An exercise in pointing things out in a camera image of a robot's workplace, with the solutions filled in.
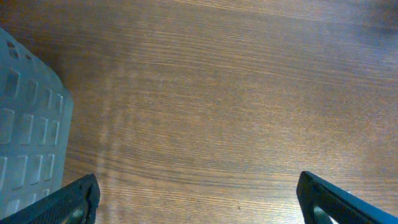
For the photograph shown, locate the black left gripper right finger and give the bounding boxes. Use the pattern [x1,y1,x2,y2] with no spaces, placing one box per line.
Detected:
[296,171,397,224]

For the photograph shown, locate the grey plastic mesh basket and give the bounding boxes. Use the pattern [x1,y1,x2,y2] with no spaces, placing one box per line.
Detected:
[1,30,73,218]

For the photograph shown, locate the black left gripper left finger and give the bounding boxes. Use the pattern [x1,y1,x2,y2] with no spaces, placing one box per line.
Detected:
[1,174,100,224]

